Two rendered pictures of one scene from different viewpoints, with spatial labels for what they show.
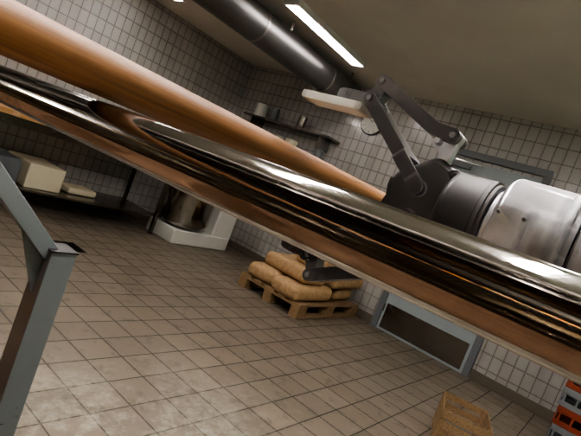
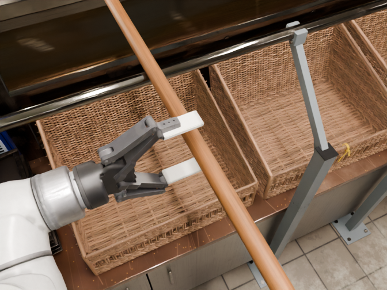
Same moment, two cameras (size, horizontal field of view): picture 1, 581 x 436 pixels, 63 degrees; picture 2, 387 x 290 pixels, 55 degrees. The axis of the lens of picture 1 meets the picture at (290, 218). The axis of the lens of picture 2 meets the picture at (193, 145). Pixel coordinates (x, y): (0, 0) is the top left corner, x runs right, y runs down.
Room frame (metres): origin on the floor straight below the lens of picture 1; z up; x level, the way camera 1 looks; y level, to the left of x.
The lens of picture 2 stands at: (0.67, -0.31, 1.71)
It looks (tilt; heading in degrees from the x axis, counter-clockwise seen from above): 55 degrees down; 120
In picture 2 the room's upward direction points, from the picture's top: straight up
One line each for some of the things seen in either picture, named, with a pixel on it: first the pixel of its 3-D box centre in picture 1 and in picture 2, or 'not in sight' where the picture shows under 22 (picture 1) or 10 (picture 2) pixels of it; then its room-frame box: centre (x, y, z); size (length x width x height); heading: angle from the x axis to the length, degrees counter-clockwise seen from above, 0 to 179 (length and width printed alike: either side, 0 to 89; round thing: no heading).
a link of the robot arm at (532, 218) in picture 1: (528, 243); (61, 196); (0.35, -0.17, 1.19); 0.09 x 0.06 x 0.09; 145
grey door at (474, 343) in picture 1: (454, 254); not in sight; (4.88, -1.72, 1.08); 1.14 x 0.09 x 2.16; 54
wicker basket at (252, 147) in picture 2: not in sight; (302, 101); (0.57, 0.67, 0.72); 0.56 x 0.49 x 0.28; 53
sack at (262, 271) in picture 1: (276, 273); not in sight; (4.89, -0.07, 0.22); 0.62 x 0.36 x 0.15; 149
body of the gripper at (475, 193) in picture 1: (437, 211); (106, 178); (0.39, -0.11, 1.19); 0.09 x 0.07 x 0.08; 55
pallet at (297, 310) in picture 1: (301, 295); not in sight; (5.02, -0.41, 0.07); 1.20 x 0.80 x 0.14; 144
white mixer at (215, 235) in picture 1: (203, 192); not in sight; (5.94, 1.15, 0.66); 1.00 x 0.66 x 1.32; 144
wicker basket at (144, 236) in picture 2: not in sight; (147, 159); (0.22, 0.19, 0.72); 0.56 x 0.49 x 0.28; 55
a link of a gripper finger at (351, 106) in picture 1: (336, 103); (179, 125); (0.47, 0.00, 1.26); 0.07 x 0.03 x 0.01; 55
